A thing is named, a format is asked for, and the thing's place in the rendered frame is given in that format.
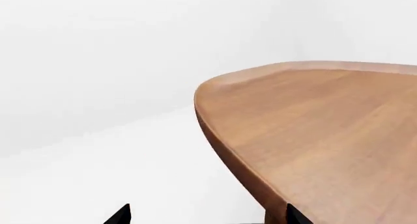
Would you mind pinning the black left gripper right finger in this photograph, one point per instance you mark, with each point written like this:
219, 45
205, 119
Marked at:
294, 216

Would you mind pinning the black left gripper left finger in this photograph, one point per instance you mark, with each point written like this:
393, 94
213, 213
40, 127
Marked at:
121, 216

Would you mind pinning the brown wooden table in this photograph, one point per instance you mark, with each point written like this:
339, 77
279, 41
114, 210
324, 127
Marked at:
312, 136

